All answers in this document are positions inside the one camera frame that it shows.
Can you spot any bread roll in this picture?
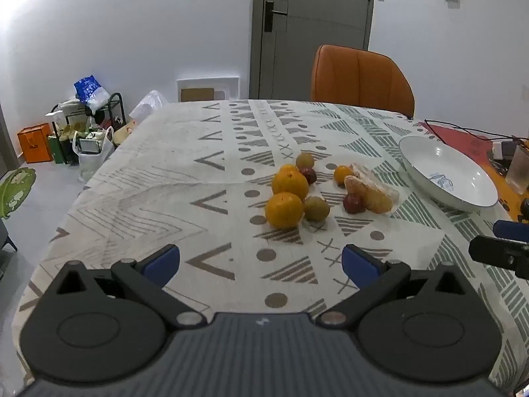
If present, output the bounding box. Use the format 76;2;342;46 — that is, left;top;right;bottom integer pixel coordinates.
344;176;393;215

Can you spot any white plastic bag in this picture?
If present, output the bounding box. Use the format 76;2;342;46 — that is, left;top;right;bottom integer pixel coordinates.
73;126;115;183

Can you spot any grey furniture piece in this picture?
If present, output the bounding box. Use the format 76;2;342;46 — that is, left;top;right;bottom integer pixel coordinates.
0;215;19;282

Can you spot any beige paper bag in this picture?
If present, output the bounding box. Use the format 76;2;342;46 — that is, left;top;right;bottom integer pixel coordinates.
112;121;137;146

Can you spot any orange chair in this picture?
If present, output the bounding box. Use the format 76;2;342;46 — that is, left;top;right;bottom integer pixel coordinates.
311;44;415;118

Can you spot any black door handle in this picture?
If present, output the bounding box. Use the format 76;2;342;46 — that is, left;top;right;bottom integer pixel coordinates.
264;1;289;32

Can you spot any large orange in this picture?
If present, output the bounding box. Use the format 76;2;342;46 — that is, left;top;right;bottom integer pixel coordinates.
271;164;310;199
265;192;305;230

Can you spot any red orange printed mat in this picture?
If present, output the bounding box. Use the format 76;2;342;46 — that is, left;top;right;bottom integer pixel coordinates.
417;120;529;224

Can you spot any orange box on floor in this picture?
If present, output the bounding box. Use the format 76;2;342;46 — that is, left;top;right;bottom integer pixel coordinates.
17;123;54;163

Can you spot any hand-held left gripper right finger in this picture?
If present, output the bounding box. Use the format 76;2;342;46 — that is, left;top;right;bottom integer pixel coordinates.
316;244;477;327

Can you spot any blue plastic bag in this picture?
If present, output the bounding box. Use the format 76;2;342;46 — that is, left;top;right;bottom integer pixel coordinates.
74;75;110;112

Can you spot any clear plastic cup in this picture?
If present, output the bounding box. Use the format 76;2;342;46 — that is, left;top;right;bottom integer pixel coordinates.
506;145;529;195

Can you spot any green paper bag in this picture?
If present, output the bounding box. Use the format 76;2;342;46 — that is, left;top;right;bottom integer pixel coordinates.
47;134;69;165

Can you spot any patterned tablecloth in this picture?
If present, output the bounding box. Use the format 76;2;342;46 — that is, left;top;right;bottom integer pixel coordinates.
12;99;529;393

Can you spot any clear plastic bag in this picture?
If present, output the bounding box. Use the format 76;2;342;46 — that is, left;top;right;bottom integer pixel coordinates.
129;90;169;125

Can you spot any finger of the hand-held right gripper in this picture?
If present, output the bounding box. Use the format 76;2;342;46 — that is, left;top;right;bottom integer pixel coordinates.
493;220;529;243
468;236;529;280

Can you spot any white power adapter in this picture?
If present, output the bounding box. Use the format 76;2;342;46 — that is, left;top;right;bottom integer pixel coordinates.
492;141;515;160

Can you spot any white plate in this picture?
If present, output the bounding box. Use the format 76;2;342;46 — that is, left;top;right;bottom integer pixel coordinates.
399;135;499;212

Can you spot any grey door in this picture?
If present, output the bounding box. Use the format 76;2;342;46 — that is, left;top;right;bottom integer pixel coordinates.
249;0;377;101

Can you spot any black metal rack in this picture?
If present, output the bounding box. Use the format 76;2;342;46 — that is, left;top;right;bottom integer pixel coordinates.
50;93;127;164

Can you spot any black cable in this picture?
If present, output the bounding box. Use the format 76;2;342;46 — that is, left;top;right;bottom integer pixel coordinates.
424;119;529;141

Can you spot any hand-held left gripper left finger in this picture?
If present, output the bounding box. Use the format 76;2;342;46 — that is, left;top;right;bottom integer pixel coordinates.
39;244;207;330

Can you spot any green cartoon cushion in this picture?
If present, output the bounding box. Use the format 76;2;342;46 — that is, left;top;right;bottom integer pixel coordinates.
0;167;36;220

